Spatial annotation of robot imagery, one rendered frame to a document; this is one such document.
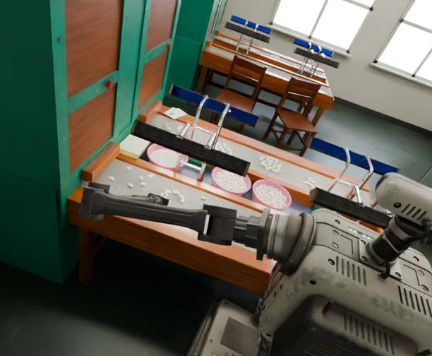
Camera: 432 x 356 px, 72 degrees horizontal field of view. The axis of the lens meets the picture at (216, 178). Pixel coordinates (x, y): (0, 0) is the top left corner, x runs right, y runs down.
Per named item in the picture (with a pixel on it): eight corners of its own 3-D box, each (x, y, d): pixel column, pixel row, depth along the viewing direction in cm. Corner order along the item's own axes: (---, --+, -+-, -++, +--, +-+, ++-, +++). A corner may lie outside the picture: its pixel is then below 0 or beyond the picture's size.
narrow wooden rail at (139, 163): (382, 269, 183) (393, 259, 177) (109, 167, 183) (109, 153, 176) (380, 262, 188) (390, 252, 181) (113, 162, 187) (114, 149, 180)
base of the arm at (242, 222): (262, 262, 77) (263, 228, 71) (232, 256, 80) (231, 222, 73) (268, 239, 84) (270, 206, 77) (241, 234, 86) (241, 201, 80)
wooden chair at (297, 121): (271, 157, 376) (304, 92, 321) (262, 138, 408) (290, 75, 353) (301, 161, 390) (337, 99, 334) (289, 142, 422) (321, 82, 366)
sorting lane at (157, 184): (403, 309, 156) (406, 307, 154) (80, 189, 155) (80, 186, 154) (388, 263, 179) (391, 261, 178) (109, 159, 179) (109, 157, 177)
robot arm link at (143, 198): (92, 220, 83) (99, 183, 84) (75, 217, 85) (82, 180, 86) (157, 217, 125) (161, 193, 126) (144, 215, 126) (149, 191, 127)
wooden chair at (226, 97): (205, 132, 376) (226, 62, 320) (213, 119, 410) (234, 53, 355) (236, 145, 374) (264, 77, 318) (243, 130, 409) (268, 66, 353)
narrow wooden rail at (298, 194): (370, 232, 209) (380, 222, 202) (131, 142, 208) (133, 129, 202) (369, 226, 213) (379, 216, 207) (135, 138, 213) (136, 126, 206)
